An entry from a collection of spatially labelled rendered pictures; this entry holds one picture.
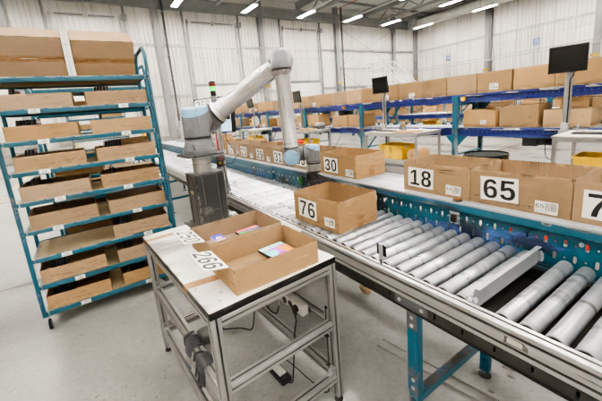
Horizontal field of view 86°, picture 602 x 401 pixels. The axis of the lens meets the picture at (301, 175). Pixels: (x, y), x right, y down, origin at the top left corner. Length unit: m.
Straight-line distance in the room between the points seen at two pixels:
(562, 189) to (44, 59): 3.02
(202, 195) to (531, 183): 1.61
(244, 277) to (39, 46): 2.17
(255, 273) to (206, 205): 0.81
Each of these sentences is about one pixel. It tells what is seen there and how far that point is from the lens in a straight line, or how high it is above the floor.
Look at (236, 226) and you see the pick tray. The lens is 1.85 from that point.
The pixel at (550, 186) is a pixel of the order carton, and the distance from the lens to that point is 1.62.
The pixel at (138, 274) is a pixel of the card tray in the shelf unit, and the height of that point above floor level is 0.20.
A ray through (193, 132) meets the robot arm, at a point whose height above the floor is 1.31.
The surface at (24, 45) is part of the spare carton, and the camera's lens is 2.88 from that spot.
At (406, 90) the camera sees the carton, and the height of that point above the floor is 1.56.
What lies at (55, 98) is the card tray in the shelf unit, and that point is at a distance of 2.79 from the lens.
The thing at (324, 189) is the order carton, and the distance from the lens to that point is 2.09.
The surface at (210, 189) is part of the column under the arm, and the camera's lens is 1.97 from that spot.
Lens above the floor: 1.40
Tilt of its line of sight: 12 degrees down
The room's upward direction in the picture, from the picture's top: 5 degrees counter-clockwise
